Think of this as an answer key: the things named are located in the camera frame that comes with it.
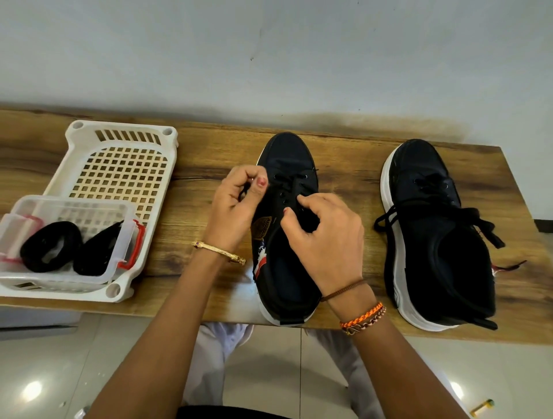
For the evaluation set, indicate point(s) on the person's right forearm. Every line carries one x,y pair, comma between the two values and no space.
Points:
397,371

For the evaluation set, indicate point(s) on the person's left forearm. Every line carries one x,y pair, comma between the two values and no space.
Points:
151,345

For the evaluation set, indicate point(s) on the person's left hand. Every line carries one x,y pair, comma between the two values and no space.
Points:
229,216

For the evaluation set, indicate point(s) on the black shoelace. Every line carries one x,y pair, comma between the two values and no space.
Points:
294,181
480,220

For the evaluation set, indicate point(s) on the person's black shirt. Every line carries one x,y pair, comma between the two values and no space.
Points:
229,412

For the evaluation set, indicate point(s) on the white box under table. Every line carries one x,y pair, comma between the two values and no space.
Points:
34,316

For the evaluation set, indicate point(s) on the white plastic lattice basket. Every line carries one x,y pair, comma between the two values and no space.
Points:
121,168

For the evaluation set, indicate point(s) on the person's right hand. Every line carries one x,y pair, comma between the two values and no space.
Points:
333,246

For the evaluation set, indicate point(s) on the black rolled band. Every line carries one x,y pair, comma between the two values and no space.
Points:
30,250
97,255

